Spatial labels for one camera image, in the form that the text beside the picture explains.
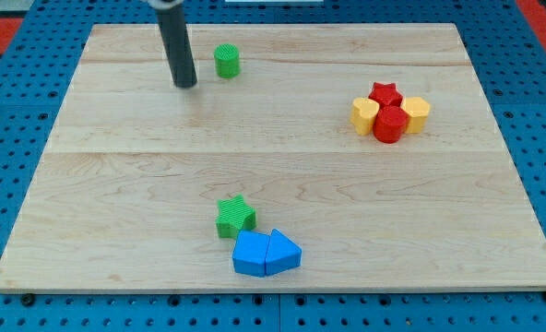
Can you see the green cylinder block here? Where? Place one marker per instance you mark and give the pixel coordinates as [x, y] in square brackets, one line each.
[227, 60]

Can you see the green star block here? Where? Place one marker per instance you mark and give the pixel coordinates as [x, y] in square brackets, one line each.
[234, 216]

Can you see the red star block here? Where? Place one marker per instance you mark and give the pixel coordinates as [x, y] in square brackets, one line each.
[386, 94]

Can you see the wooden board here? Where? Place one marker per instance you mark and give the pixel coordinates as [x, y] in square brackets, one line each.
[124, 198]

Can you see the blue triangle block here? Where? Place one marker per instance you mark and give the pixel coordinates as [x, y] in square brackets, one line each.
[282, 253]

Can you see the blue cube block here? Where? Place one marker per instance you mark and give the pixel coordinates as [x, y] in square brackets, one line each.
[249, 253]

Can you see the yellow heart block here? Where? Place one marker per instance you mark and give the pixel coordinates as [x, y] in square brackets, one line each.
[362, 116]

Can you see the red cylinder block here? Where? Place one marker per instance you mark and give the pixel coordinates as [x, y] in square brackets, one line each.
[390, 124]

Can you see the yellow hexagon block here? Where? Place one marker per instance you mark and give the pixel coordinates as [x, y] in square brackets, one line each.
[418, 110]

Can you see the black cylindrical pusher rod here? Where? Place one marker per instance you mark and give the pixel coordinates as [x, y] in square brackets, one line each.
[173, 31]

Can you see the silver rod mount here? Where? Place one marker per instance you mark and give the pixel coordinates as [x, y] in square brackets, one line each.
[164, 4]

